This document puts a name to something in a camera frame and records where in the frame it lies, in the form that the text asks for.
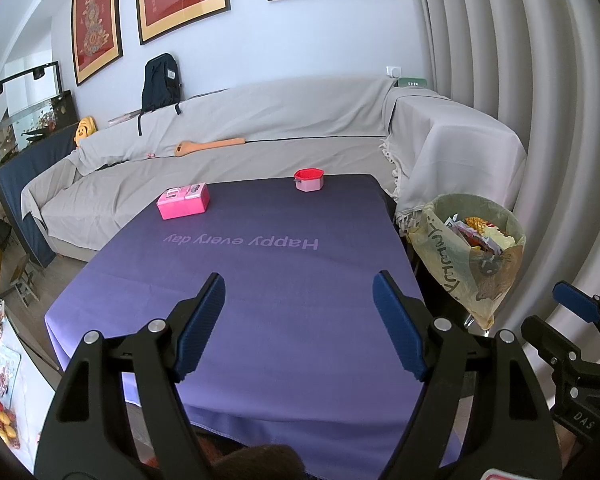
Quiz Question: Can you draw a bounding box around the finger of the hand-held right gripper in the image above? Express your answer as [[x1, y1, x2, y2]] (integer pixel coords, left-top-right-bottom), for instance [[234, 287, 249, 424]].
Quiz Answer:
[[521, 314, 588, 376], [552, 281, 600, 361]]

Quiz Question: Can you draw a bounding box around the dark blue cloth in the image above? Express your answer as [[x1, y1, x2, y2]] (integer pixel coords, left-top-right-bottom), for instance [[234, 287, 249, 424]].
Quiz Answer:
[[0, 132, 78, 268]]

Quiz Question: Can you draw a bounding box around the pink box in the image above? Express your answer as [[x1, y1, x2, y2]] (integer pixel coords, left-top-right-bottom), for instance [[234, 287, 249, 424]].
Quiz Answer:
[[156, 182, 211, 221]]

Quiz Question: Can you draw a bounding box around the yellow plush toy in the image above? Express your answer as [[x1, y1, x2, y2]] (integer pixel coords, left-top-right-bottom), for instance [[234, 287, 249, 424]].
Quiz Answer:
[[75, 116, 98, 147]]

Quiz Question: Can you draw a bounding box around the small wooden stool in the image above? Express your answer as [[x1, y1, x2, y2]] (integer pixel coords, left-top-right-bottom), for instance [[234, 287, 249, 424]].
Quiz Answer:
[[5, 255, 48, 306]]

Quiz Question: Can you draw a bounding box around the printed mat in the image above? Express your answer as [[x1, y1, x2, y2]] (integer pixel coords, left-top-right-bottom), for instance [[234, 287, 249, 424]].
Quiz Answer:
[[0, 350, 23, 396]]

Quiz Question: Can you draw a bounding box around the dark blue backpack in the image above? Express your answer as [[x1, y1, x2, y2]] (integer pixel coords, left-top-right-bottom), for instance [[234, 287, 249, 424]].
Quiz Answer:
[[137, 53, 183, 136]]

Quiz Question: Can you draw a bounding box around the brown fuzzy object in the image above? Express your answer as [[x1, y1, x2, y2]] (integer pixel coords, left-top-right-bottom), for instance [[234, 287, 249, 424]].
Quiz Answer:
[[225, 444, 306, 480]]

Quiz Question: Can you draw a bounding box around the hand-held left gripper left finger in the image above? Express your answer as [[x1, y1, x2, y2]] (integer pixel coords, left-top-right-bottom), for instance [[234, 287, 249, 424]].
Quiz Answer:
[[34, 272, 227, 480]]

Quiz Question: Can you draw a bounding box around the grey curtain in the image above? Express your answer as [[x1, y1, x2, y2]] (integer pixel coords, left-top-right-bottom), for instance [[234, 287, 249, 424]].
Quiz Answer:
[[410, 0, 600, 376]]

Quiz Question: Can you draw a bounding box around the narrow red framed picture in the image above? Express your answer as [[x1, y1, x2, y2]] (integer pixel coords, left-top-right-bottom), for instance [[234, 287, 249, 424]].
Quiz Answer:
[[71, 0, 124, 87]]

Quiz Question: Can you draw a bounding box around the grey covered sofa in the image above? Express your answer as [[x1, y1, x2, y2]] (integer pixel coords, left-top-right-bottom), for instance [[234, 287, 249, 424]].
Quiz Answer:
[[21, 75, 528, 263]]

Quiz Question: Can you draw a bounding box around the wooden back scratcher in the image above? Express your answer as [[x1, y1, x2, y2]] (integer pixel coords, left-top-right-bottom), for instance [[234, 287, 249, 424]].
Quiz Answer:
[[174, 137, 246, 157]]

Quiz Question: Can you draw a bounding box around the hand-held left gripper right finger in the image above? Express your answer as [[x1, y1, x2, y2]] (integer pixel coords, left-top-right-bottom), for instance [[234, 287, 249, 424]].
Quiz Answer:
[[372, 270, 563, 480]]

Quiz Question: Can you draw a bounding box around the pink container with red lid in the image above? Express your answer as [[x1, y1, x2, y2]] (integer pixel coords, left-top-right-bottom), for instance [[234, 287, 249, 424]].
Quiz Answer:
[[293, 167, 326, 192]]

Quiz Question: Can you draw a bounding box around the glass fish tank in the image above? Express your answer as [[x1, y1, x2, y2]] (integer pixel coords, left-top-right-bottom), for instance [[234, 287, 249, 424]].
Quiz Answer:
[[0, 61, 78, 168]]

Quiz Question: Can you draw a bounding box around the plate of fruit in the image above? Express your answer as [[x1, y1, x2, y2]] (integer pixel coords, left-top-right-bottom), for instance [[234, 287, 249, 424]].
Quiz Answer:
[[0, 395, 21, 448]]

